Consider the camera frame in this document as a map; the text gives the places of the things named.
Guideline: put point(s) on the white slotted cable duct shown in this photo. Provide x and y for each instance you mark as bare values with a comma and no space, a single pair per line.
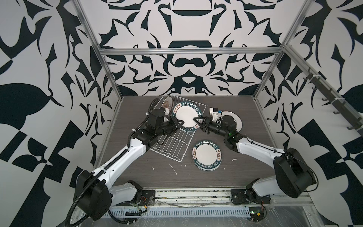
176,212

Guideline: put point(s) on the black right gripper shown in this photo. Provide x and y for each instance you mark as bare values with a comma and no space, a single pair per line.
206,125

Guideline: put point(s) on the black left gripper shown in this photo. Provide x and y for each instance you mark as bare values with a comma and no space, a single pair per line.
172,122

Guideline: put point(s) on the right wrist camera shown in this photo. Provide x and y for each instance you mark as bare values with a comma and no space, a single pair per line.
215,114

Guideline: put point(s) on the white wire dish rack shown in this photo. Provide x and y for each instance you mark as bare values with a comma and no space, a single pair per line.
176,145

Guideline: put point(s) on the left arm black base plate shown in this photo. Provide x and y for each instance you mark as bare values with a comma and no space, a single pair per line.
147,197

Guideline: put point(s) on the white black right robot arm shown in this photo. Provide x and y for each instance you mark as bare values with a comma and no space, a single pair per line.
292,175

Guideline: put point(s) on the green cloud pattern plate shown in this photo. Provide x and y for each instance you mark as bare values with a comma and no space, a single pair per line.
236,118

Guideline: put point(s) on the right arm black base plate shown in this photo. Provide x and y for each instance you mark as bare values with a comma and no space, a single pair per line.
248,196

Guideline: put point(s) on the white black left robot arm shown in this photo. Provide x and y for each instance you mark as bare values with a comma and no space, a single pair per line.
95,192

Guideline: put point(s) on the green banner rim plate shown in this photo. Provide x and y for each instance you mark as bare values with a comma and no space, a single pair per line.
206,150
187,111

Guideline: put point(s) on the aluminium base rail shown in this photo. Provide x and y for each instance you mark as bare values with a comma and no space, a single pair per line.
200,197

